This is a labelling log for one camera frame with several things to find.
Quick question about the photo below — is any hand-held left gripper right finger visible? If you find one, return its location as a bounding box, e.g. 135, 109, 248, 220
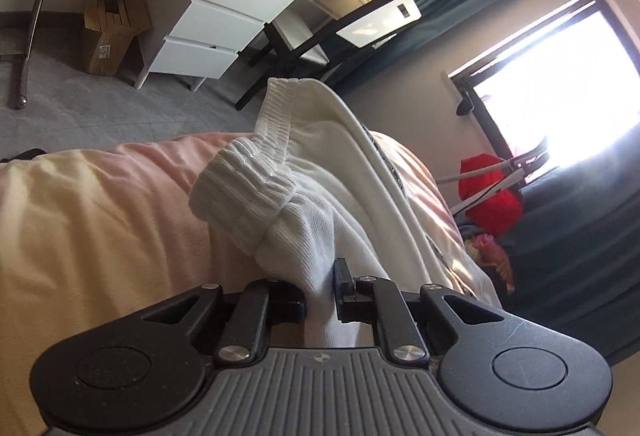
332, 257, 506, 364

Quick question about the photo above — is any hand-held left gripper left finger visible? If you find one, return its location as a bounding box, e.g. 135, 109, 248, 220
142, 279, 307, 364

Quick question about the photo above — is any white ribbed-cuff sweatshirt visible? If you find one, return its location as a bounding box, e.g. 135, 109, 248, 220
189, 77, 503, 349

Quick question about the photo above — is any open cardboard box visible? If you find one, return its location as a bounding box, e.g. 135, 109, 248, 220
80, 0, 152, 77

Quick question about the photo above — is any white vanity desk with drawers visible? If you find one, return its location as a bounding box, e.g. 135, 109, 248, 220
134, 0, 396, 92

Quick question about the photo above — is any curved metal lamp pole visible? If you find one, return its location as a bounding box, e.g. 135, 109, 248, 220
7, 0, 81, 109

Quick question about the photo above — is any black wall lamp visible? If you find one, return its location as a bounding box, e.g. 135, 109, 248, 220
456, 89, 477, 118

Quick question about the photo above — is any black chair with white seat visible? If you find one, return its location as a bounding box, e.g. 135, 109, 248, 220
235, 0, 421, 112

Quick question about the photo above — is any black-framed window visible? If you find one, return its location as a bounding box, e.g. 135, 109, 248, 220
447, 0, 640, 182

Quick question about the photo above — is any pink plush toy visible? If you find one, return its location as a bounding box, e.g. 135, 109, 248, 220
462, 233, 516, 292

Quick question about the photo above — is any pink yellow bed cover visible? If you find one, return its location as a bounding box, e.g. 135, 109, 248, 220
0, 130, 516, 397

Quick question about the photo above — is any white cable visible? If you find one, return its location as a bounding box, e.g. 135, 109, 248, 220
435, 155, 526, 217

